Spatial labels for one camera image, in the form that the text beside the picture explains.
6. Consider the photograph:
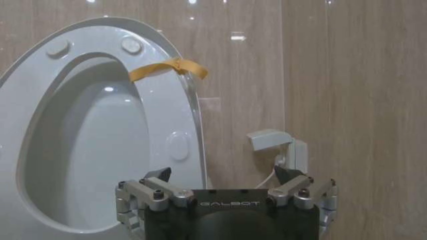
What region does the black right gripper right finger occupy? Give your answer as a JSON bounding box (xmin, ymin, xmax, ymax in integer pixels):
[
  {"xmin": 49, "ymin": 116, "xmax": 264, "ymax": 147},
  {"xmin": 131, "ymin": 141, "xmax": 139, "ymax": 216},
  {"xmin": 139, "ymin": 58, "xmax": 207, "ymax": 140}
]
[{"xmin": 267, "ymin": 164, "xmax": 338, "ymax": 232}]

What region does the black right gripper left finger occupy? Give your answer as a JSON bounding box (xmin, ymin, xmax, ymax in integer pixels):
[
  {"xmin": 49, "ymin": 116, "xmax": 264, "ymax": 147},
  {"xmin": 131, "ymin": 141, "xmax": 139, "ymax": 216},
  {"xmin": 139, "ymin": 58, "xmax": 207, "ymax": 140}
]
[{"xmin": 115, "ymin": 166, "xmax": 196, "ymax": 233}]

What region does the white toilet lid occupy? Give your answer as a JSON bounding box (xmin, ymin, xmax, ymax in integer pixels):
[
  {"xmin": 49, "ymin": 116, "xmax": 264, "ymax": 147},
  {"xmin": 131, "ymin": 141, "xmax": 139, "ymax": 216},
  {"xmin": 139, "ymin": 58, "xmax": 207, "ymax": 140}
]
[{"xmin": 0, "ymin": 16, "xmax": 212, "ymax": 240}]

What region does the white toilet seat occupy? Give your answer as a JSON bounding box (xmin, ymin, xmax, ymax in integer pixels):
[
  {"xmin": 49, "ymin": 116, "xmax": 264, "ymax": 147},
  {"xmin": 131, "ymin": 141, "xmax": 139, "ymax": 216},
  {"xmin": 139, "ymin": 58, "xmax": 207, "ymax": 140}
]
[{"xmin": 0, "ymin": 31, "xmax": 206, "ymax": 240}]

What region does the white power cable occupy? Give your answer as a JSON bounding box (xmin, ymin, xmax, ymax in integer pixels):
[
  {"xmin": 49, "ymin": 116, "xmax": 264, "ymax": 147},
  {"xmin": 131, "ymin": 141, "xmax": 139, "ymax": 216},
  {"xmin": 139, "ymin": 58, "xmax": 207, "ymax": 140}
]
[{"xmin": 254, "ymin": 154, "xmax": 287, "ymax": 189}]

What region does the white wall socket with cover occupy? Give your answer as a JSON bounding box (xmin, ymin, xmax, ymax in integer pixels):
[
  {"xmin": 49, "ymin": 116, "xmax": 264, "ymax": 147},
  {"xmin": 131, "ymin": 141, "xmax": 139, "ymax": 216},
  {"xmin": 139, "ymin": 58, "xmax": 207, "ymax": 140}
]
[{"xmin": 246, "ymin": 128, "xmax": 310, "ymax": 176}]

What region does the yellow ribbon strap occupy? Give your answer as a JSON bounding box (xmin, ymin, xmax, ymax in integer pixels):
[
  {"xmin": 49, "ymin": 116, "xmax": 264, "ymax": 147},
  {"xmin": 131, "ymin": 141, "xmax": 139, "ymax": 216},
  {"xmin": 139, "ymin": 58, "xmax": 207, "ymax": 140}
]
[{"xmin": 128, "ymin": 56, "xmax": 210, "ymax": 82}]

